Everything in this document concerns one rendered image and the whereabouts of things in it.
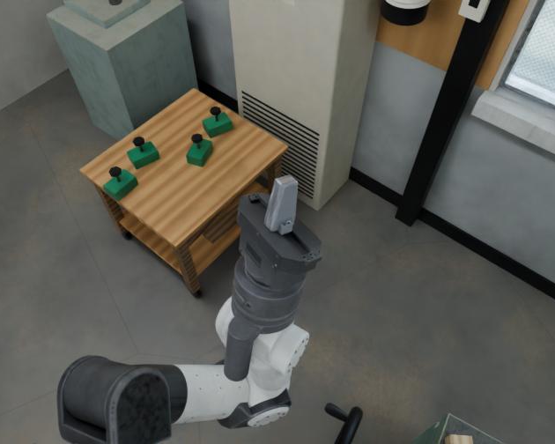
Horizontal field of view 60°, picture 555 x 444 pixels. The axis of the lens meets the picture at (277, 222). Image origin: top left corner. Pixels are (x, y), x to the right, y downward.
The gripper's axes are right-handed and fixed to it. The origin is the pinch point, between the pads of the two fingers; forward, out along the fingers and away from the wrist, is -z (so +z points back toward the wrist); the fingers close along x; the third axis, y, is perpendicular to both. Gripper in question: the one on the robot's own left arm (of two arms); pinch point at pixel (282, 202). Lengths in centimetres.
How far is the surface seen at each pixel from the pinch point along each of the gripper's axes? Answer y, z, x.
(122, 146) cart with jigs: -29, 82, -141
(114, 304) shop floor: -11, 146, -115
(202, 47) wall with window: -100, 72, -207
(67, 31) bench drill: -29, 56, -204
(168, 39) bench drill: -72, 58, -189
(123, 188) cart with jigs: -20, 84, -116
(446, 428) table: -43, 64, 18
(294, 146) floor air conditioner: -100, 83, -114
